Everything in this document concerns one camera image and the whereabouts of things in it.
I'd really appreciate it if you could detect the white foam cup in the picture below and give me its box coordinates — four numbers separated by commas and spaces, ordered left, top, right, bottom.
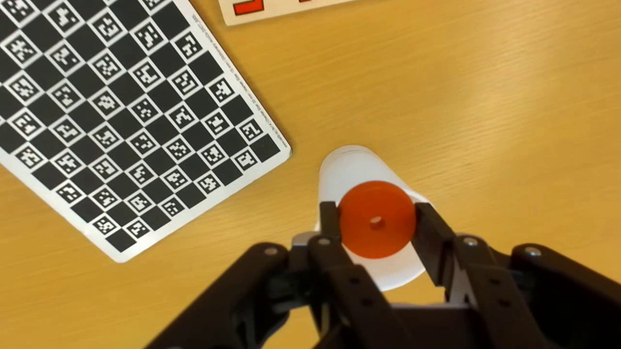
319, 146, 427, 292

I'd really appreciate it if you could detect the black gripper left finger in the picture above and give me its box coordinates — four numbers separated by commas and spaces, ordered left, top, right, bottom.
146, 202, 396, 349

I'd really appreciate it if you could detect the black white calibration board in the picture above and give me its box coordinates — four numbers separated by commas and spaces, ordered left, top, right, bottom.
0, 0, 291, 265

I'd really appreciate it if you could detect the orange disc front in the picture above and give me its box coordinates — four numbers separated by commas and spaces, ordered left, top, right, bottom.
338, 181, 418, 261

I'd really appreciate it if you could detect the wooden number puzzle board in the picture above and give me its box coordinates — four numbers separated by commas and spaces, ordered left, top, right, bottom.
218, 0, 352, 28

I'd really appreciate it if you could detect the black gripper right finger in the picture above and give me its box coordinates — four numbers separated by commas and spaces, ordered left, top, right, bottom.
412, 204, 621, 349

